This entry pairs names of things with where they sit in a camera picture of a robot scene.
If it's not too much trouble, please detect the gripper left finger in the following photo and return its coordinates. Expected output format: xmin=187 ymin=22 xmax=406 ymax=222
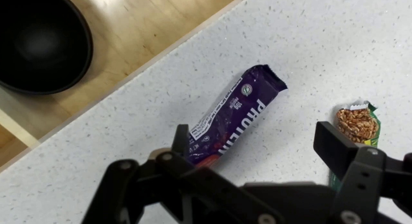
xmin=81 ymin=124 xmax=286 ymax=224

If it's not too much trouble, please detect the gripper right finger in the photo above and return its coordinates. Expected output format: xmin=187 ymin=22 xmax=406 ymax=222
xmin=313 ymin=121 xmax=412 ymax=224

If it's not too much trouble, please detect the green granola bar packet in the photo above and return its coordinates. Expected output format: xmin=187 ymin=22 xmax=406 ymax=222
xmin=328 ymin=101 xmax=381 ymax=191

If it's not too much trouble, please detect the purple protein bar wrapper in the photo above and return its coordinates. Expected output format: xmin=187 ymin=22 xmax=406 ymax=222
xmin=186 ymin=64 xmax=288 ymax=167

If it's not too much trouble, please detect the black round bowl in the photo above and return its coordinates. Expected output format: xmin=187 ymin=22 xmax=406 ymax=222
xmin=0 ymin=0 xmax=94 ymax=96

